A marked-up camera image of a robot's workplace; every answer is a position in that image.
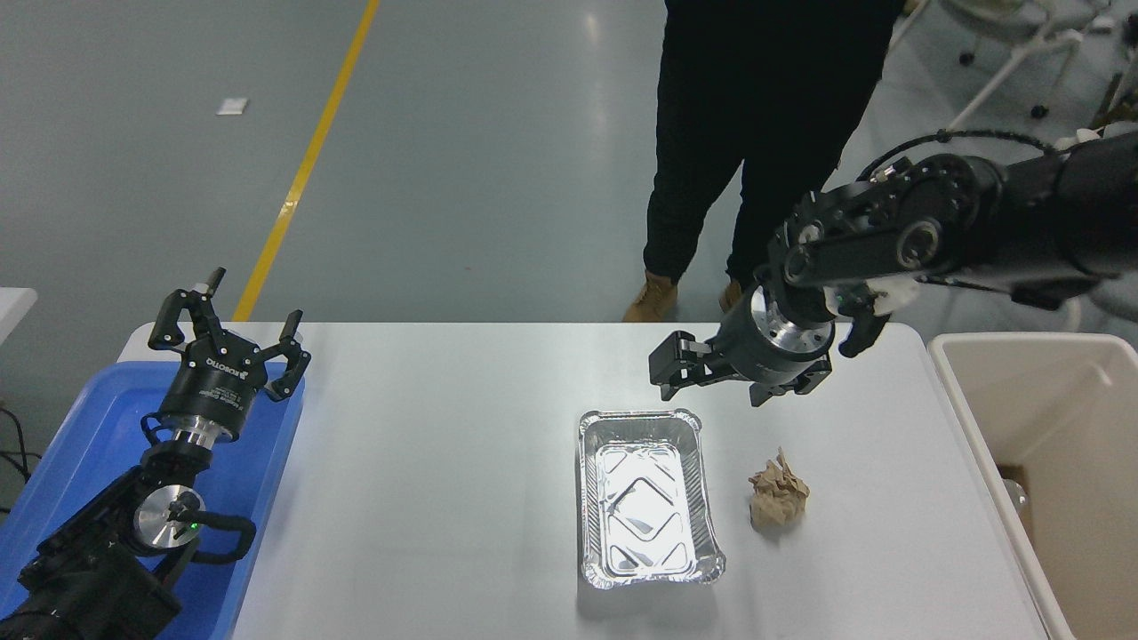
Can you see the blue plastic tray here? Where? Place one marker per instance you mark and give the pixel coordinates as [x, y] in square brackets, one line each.
[93, 427]

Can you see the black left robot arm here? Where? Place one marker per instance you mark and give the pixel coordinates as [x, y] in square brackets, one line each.
[89, 569]

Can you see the rectangular foil plate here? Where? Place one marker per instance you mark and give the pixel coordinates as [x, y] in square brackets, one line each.
[645, 511]

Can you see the person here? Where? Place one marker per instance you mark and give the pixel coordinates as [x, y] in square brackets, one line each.
[756, 89]

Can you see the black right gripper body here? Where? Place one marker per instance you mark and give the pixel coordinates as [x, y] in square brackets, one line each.
[756, 357]

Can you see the large pale plastic bin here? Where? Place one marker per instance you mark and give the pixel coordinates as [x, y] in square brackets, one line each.
[1022, 400]

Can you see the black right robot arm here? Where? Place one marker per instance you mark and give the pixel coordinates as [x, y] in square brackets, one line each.
[978, 222]

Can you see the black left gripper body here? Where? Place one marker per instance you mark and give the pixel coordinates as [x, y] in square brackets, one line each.
[215, 382]

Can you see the crumpled tan paper ball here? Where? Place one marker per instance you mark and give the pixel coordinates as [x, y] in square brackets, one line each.
[778, 498]

